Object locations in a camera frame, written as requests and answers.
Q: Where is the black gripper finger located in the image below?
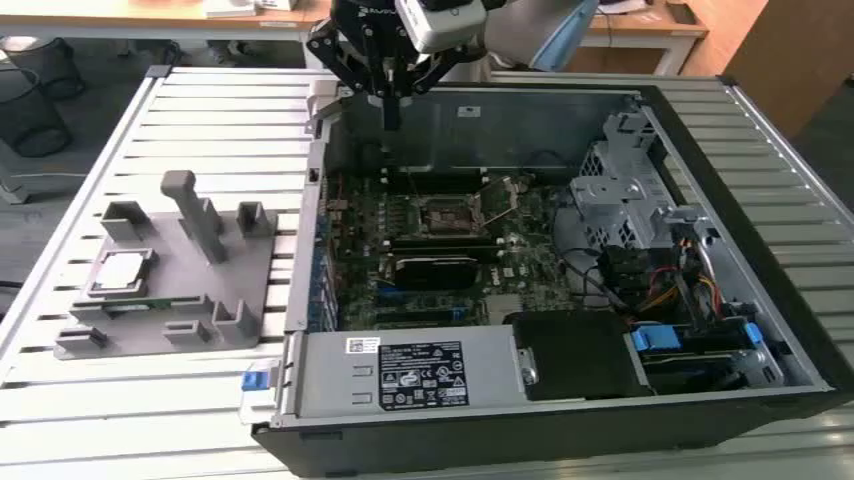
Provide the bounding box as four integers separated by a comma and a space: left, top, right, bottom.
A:
392, 48, 485, 131
305, 19, 396, 131

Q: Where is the metal socket cover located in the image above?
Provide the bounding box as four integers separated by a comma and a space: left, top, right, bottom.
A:
469, 176, 524, 225

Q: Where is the silver CPU chip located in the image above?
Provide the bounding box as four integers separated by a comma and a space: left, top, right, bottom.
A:
92, 251, 149, 292

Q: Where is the CPU socket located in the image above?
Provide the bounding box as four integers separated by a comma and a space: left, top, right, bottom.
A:
413, 194, 480, 236

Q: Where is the white flat box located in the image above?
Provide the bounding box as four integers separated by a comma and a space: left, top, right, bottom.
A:
204, 0, 260, 20

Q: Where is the black RAM slot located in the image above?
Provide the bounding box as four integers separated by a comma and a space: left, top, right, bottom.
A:
385, 235, 501, 251
389, 247, 503, 262
383, 167, 488, 182
383, 178, 488, 195

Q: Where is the green motherboard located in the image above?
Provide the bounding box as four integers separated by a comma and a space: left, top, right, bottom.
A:
319, 172, 581, 331

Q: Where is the silver drive cage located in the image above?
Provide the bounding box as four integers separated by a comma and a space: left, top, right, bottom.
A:
569, 112, 675, 251

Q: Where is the small black graphics card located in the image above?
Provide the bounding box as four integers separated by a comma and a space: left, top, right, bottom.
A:
392, 255, 480, 292

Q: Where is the black mesh waste bin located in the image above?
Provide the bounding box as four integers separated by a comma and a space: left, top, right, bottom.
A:
0, 67, 72, 159
0, 35, 86, 101

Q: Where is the silver chipset heatsink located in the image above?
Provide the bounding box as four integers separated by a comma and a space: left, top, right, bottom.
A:
484, 293, 523, 324

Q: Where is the brown wooden cabinet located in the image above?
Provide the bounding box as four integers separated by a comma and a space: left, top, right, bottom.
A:
679, 0, 854, 146

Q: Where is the grey parts rack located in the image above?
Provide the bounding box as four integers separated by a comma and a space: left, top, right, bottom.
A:
50, 169, 281, 362

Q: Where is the green RAM stick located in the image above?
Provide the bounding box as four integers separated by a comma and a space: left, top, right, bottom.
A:
73, 296, 201, 316

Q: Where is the black plastic cover box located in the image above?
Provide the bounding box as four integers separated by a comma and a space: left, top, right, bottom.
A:
509, 309, 652, 401

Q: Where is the silver power supply unit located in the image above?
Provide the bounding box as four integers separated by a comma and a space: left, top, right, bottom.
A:
292, 327, 519, 419

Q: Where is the blue disk carrier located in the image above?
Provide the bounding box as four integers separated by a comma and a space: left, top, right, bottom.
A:
629, 323, 681, 355

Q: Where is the blue case latch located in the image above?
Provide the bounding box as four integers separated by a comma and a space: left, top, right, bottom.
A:
242, 364, 272, 394

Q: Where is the black PC case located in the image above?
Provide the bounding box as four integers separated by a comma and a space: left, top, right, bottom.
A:
237, 78, 854, 479

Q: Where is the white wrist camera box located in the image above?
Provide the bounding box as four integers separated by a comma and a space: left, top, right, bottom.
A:
396, 0, 488, 54

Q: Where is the wooden desk white frame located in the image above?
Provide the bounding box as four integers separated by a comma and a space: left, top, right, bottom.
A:
298, 0, 709, 76
0, 0, 325, 69

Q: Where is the yellow red wire bundle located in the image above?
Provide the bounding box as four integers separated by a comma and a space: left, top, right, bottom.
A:
632, 237, 728, 316

